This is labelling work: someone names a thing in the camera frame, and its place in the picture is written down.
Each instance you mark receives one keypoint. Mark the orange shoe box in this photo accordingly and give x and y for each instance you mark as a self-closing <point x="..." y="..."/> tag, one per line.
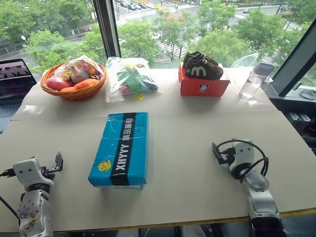
<point x="197" y="87"/>

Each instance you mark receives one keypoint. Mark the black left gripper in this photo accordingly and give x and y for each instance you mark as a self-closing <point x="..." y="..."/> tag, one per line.
<point x="49" y="170"/>

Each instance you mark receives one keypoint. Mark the orange plush toy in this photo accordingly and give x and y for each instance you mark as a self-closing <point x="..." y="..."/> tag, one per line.
<point x="84" y="85"/>

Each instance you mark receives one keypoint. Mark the orange wicker basket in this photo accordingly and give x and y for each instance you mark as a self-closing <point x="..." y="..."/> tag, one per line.
<point x="74" y="95"/>

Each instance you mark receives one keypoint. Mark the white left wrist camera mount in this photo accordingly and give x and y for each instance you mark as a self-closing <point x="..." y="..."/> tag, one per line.
<point x="28" y="171"/>

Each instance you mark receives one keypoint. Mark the open laptop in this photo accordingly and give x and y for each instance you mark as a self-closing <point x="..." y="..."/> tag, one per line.
<point x="12" y="84"/>

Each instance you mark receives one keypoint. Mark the clear plastic bag in basket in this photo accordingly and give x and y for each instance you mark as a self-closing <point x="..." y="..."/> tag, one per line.
<point x="74" y="67"/>

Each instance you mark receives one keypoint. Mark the yellow round disc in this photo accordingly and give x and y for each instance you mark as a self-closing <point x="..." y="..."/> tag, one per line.
<point x="139" y="96"/>

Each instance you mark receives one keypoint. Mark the grey pink elephant plush toy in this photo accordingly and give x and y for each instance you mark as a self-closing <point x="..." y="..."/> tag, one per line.
<point x="79" y="72"/>

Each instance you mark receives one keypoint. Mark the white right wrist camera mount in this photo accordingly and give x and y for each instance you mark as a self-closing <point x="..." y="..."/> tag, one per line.
<point x="243" y="153"/>

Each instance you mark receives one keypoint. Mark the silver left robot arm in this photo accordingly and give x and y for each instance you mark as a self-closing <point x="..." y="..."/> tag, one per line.
<point x="34" y="209"/>

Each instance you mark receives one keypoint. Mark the dark window frame post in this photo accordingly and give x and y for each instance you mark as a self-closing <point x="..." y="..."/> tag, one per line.
<point x="106" y="29"/>

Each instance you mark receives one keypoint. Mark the clear water bottle purple lid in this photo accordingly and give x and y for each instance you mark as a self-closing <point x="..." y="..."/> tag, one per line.
<point x="251" y="85"/>

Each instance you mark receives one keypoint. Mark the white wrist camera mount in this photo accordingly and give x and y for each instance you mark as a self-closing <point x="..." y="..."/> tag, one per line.
<point x="28" y="171"/>
<point x="243" y="153"/>

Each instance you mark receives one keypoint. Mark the clear plastic bag of toys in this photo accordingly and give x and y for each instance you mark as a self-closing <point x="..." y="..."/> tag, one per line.
<point x="130" y="79"/>

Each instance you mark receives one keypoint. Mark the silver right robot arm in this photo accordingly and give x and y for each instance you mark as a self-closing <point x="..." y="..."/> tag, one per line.
<point x="259" y="197"/>

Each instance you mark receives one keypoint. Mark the beige cardboard table sheet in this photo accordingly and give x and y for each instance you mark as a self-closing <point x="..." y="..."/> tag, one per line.
<point x="172" y="106"/>
<point x="187" y="177"/>

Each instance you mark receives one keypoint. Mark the brown shoe with white M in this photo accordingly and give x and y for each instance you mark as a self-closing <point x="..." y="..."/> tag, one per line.
<point x="207" y="70"/>

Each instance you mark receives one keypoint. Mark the blue shoe box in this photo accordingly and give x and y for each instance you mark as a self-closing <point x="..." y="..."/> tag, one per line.
<point x="116" y="150"/>

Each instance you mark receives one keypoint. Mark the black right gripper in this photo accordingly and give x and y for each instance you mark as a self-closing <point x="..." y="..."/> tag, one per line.
<point x="228" y="155"/>

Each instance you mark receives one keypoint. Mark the pink oval toy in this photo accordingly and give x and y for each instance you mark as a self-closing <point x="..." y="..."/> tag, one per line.
<point x="56" y="84"/>

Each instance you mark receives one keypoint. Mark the dark slanted window frame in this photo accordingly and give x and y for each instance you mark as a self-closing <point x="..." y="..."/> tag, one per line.
<point x="293" y="61"/>

